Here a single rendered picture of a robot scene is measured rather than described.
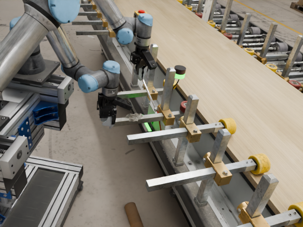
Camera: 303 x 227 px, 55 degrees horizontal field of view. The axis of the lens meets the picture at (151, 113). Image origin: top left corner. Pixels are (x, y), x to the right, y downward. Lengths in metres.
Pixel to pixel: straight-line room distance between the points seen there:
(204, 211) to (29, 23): 1.00
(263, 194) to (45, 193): 1.40
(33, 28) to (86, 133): 1.86
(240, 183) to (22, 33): 1.09
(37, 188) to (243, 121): 1.32
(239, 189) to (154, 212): 0.87
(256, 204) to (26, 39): 0.86
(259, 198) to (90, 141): 1.88
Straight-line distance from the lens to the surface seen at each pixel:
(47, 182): 2.07
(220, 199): 1.53
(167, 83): 1.48
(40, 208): 1.94
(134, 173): 2.38
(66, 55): 1.24
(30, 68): 1.48
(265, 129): 1.59
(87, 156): 2.50
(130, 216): 2.05
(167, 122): 1.52
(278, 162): 1.42
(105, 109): 1.37
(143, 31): 1.51
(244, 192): 1.44
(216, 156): 1.15
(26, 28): 0.96
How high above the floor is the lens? 1.76
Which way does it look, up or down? 36 degrees down
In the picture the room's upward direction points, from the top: 8 degrees clockwise
